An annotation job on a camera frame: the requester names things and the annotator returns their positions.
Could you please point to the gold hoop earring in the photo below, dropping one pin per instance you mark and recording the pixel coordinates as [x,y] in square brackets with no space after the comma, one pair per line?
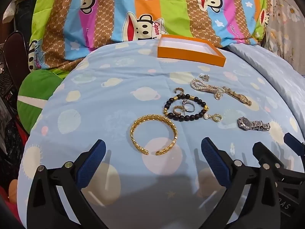
[176,111]
[175,91]

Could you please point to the gold pearl drop earring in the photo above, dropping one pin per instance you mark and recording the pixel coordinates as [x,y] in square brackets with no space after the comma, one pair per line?
[206,116]
[217,97]

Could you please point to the grey floral cloth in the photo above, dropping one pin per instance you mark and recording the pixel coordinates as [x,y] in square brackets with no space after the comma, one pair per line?
[286,16]

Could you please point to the orange shallow box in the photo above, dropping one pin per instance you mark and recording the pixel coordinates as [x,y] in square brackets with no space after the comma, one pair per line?
[190,58]

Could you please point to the gold mesh bangle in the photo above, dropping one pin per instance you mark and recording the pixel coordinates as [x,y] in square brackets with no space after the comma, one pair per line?
[143,119]

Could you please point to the silver wristwatch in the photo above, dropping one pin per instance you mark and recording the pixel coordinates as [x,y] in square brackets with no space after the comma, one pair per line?
[244,122]

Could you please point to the gold wristwatch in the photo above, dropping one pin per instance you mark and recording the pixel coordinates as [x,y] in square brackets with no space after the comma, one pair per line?
[243,98]

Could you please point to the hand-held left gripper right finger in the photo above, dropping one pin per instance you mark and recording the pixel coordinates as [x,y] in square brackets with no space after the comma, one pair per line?
[215,164]

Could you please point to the black fan grille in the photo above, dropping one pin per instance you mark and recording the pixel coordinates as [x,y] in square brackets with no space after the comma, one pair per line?
[6,76]

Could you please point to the dark brown rounded board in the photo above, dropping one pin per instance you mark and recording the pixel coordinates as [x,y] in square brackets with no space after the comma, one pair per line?
[16,52]

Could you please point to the light blue patterned quilt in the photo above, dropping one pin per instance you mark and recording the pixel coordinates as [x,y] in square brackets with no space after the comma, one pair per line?
[95,105]

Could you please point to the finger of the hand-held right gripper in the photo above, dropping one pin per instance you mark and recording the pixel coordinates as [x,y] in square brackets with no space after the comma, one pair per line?
[294,144]
[262,152]

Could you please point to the green plush cushion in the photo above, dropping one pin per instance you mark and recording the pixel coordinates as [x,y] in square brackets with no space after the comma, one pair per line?
[35,90]

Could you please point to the gold flower pearl earring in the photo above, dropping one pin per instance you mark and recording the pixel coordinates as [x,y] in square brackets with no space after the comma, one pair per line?
[206,77]

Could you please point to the colourful cartoon printed blanket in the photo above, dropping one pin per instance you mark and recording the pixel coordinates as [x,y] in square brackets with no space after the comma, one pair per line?
[114,12]

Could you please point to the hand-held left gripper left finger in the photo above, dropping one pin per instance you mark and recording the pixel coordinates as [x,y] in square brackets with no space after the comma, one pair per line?
[91,164]

